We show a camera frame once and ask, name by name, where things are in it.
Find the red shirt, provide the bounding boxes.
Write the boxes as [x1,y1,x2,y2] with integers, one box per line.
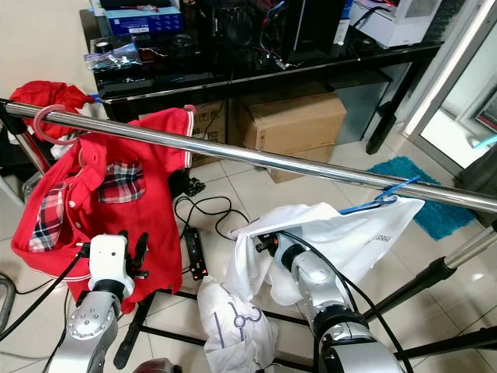
[29,106,197,316]

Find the red plastic hanger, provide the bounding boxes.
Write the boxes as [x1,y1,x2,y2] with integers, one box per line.
[32,103,83,147]

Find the white cloth with hanger drawing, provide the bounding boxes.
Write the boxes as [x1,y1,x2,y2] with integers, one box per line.
[196,275,280,373]

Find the blue plastic hanger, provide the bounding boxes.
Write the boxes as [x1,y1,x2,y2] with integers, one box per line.
[337,175,425,215]

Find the black power strip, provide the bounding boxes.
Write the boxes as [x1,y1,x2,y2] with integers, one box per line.
[184,227,207,281]

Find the white printed hanging shirt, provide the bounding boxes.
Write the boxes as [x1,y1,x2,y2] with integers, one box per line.
[224,193,427,306]

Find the black clothes rack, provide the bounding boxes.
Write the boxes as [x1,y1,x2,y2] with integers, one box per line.
[0,99,497,373]

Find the grey left robot leg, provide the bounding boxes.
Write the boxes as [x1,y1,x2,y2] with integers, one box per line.
[135,357,176,373]

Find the large cardboard box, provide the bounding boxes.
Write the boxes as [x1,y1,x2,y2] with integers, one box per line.
[243,91,349,184]

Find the clear bag of hangers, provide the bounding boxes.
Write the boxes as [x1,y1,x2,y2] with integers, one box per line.
[22,171,49,199]

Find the labelled cardboard box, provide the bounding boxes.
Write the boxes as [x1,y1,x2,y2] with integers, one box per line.
[193,101,249,166]

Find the black desk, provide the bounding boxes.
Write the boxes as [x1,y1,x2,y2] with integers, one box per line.
[79,0,445,158]

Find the teal floor mat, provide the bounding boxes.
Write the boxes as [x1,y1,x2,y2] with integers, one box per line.
[363,155,479,241]

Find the red clothes pile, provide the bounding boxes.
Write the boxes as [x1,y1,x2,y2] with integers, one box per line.
[7,78,96,111]

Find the black computer tower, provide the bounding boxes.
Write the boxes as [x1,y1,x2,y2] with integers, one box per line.
[194,0,349,69]

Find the blue cardboard box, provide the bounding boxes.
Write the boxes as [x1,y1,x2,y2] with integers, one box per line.
[107,6,186,40]

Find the white computer case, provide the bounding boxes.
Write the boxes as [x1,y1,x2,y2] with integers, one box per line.
[349,0,443,49]

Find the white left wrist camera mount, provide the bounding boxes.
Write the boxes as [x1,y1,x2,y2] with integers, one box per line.
[89,232,135,282]

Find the black floor cable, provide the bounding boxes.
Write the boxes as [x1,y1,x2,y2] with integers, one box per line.
[172,194,243,243]

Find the sliding glass door frame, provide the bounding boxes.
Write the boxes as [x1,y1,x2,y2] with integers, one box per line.
[398,0,497,169]

